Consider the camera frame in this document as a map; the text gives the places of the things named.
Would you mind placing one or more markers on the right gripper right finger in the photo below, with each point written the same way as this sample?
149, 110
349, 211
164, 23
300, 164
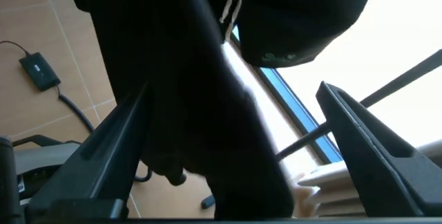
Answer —
380, 175

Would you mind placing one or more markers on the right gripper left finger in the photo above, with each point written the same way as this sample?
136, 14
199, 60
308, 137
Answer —
103, 168

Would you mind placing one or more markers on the black knit garment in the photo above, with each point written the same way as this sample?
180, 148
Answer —
190, 113

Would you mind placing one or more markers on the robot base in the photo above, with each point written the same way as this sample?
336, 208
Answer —
38, 158

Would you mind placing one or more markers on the black clothes rack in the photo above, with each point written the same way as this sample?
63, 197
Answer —
397, 82

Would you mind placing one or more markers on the brown curtain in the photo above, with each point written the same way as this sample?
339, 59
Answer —
331, 189

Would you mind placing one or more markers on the black power adapter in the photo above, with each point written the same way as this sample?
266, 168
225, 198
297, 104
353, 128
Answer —
39, 72

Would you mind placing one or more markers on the window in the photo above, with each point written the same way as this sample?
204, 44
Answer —
397, 27

